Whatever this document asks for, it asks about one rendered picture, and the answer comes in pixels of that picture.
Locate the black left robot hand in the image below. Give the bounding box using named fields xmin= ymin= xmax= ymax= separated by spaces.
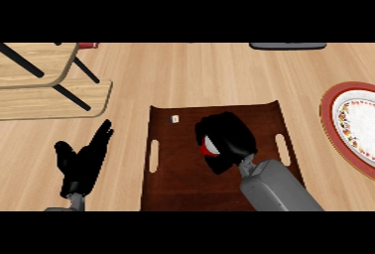
xmin=54 ymin=119 xmax=116 ymax=199

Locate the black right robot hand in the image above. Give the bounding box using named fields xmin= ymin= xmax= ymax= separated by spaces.
xmin=194 ymin=111 xmax=260 ymax=176

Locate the red and white can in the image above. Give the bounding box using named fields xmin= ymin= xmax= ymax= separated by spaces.
xmin=200 ymin=134 xmax=224 ymax=159

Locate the dark brown wooden tray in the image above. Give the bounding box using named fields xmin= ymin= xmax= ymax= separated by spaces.
xmin=139 ymin=100 xmax=308 ymax=212

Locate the red rimmed white plate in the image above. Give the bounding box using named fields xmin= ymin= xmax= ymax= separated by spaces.
xmin=318 ymin=80 xmax=375 ymax=182

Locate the pale wooden tiered shelf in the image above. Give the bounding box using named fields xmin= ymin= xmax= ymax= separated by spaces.
xmin=0 ymin=43 xmax=114 ymax=122

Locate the dark grey flat object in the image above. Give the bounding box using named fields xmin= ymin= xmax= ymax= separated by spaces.
xmin=249 ymin=43 xmax=328 ymax=52

